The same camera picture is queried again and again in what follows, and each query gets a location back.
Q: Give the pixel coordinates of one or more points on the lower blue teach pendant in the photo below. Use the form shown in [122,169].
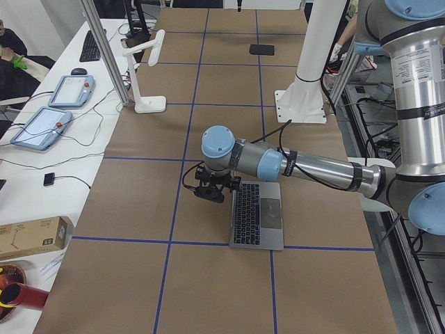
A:
[43,129]

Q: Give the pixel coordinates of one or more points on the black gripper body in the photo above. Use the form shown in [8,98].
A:
[220,177]

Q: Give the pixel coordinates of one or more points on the aluminium frame post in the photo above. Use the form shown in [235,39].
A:
[94,22]

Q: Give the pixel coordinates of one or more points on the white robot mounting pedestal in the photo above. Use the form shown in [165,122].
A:
[302,101]

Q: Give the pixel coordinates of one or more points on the cardboard box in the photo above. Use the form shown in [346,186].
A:
[34,237]

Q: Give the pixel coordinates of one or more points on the grey laptop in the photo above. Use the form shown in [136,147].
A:
[257,217]

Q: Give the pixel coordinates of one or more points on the small black puck device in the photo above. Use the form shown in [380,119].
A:
[49,179]

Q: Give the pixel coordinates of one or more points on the red cylinder container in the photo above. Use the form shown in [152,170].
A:
[25,296]

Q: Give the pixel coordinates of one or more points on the upper blue teach pendant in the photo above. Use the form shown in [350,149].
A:
[72,91]

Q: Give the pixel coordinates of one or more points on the black desk mouse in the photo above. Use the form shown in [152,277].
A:
[79,71]

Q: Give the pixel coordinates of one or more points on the black keyboard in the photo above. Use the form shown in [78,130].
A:
[90,51]

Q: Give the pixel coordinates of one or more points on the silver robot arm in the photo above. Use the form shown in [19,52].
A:
[411,35]

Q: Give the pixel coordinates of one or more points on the white chair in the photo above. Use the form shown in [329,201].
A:
[369,184]

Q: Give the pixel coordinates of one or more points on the black folded mouse pad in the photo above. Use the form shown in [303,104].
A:
[262,50]

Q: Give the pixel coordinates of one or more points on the blue teach pendant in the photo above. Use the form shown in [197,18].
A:
[72,91]
[43,129]

